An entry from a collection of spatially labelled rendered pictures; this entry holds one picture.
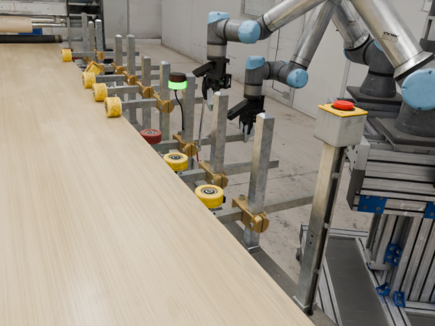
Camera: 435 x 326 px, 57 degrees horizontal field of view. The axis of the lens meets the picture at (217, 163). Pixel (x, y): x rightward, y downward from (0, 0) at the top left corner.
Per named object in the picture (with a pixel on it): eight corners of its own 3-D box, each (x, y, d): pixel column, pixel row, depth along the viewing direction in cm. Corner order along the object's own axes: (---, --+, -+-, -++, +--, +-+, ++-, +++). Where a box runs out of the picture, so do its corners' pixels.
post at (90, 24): (96, 87, 306) (92, 21, 287) (98, 88, 303) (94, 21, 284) (92, 87, 305) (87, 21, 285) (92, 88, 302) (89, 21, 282)
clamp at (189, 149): (183, 143, 166) (184, 132, 164) (197, 156, 155) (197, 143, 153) (171, 145, 163) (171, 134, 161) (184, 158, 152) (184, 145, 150)
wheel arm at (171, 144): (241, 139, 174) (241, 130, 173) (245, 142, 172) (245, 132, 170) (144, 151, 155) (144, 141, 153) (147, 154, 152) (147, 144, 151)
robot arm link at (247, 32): (266, 20, 141) (239, 17, 147) (251, 21, 133) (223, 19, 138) (264, 43, 145) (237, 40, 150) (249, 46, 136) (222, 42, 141)
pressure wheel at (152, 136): (157, 153, 161) (157, 126, 156) (164, 161, 154) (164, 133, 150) (138, 156, 157) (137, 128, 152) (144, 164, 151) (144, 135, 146)
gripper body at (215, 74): (217, 92, 148) (219, 59, 143) (200, 88, 153) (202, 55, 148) (231, 89, 153) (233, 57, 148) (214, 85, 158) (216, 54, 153)
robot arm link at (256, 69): (270, 58, 158) (252, 58, 155) (267, 85, 162) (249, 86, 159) (261, 54, 164) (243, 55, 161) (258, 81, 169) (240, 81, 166)
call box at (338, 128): (336, 136, 88) (343, 101, 85) (360, 147, 82) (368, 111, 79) (311, 140, 85) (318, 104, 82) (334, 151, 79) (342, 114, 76)
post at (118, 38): (123, 116, 246) (120, 34, 227) (124, 117, 243) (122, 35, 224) (117, 116, 245) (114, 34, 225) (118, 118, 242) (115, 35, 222)
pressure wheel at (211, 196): (197, 215, 120) (199, 180, 115) (223, 220, 118) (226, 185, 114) (189, 229, 113) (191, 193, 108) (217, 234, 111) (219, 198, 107)
